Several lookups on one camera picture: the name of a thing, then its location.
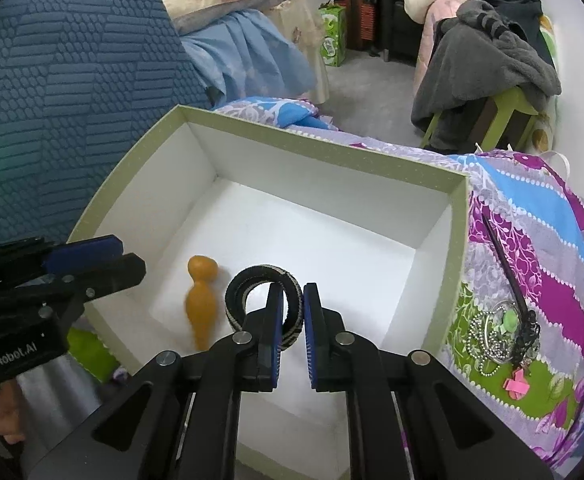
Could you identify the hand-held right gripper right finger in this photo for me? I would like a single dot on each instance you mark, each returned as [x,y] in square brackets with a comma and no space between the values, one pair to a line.
[312,340]

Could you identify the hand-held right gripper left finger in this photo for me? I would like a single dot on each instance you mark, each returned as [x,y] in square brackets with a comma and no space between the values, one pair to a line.
[273,340]

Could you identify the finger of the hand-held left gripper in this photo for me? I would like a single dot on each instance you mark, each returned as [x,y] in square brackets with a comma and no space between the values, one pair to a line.
[112,275]
[84,254]

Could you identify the orange gourd-shaped hair clip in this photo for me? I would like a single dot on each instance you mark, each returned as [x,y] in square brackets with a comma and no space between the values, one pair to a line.
[199,305]

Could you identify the green and white storage box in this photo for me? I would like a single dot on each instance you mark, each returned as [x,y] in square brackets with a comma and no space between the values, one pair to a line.
[322,240]

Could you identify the pink bow hair clip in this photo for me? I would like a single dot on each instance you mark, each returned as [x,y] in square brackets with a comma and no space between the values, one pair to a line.
[516,385]

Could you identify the blue textured headboard cushion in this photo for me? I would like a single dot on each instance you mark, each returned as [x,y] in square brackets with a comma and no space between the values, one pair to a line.
[72,85]

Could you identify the green flower charm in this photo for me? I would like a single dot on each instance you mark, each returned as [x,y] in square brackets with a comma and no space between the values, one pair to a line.
[508,321]

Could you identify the colourful striped blanket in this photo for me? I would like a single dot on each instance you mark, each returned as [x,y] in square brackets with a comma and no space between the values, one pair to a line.
[547,270]

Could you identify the light blue bedsheet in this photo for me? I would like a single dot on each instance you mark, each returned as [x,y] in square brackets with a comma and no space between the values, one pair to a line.
[252,55]

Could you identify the pink and beige pillow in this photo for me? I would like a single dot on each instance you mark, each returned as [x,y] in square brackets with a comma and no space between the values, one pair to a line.
[212,0]

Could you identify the green cardboard carton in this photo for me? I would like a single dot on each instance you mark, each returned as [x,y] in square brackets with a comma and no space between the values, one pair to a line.
[333,35]

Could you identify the green plastic stool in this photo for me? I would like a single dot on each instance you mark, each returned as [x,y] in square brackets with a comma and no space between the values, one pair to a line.
[512,102]

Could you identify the beige lace cloth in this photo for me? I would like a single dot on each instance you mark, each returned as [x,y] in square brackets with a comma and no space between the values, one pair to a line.
[302,25]

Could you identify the pink blanket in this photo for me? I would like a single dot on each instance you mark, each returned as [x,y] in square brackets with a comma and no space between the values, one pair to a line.
[427,45]

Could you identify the red and black suitcase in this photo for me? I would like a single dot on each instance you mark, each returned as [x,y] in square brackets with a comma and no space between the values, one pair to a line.
[359,20]

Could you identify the black chair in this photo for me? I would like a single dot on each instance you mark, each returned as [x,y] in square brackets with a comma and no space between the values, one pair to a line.
[397,25]

